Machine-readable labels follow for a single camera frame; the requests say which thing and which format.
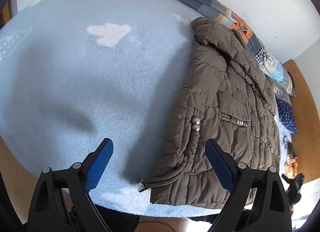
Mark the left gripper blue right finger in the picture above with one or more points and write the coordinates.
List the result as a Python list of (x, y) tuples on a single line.
[(257, 200)]

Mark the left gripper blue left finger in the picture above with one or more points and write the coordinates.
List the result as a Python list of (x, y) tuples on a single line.
[(61, 200)]

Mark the brown puffer jacket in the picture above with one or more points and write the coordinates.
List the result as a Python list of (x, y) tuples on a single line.
[(226, 97)]

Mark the yellow orange floral cloth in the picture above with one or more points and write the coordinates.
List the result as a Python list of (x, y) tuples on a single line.
[(291, 167)]

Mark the wooden headboard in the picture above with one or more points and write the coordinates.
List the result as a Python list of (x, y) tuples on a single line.
[(306, 142)]

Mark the navy star pillow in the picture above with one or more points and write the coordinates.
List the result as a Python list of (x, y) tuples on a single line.
[(286, 115)]

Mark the light blue cloud bedsheet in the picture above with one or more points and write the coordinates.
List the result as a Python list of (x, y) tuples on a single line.
[(74, 72)]

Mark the patchwork rolled blanket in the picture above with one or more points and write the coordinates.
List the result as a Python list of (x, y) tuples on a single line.
[(271, 66)]

